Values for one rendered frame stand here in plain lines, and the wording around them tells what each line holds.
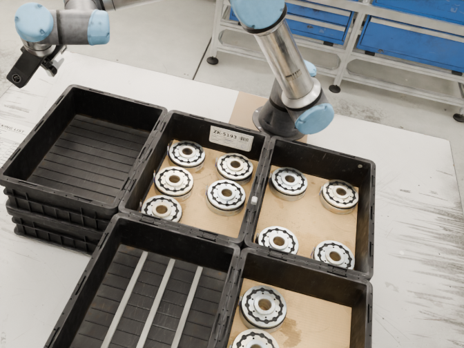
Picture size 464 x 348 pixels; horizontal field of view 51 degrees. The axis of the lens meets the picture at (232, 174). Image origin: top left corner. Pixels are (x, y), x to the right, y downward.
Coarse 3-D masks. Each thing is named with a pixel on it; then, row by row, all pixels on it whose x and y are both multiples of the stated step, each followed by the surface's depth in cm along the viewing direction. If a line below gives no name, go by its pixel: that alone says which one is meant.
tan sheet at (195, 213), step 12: (216, 156) 143; (204, 168) 138; (204, 180) 135; (216, 180) 136; (252, 180) 138; (204, 192) 132; (180, 204) 128; (192, 204) 129; (204, 204) 129; (192, 216) 126; (204, 216) 126; (216, 216) 127; (240, 216) 128; (204, 228) 124; (216, 228) 124; (228, 228) 125
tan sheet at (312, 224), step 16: (272, 208) 132; (288, 208) 132; (304, 208) 133; (320, 208) 134; (272, 224) 128; (288, 224) 128; (304, 224) 129; (320, 224) 130; (336, 224) 131; (352, 224) 132; (256, 240) 123; (304, 240) 126; (320, 240) 126; (336, 240) 127; (352, 240) 128; (304, 256) 122
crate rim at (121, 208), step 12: (168, 120) 135; (204, 120) 138; (216, 120) 138; (252, 132) 137; (156, 144) 128; (264, 144) 134; (144, 156) 125; (264, 156) 131; (144, 168) 122; (132, 180) 118; (132, 192) 116; (252, 192) 121; (120, 204) 113; (252, 204) 118; (144, 216) 111; (180, 228) 110; (192, 228) 111; (240, 228) 113; (228, 240) 110; (240, 240) 110
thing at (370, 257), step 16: (272, 144) 134; (304, 144) 136; (368, 160) 135; (256, 208) 118; (368, 224) 119; (368, 240) 116; (288, 256) 109; (368, 256) 112; (352, 272) 108; (368, 272) 109
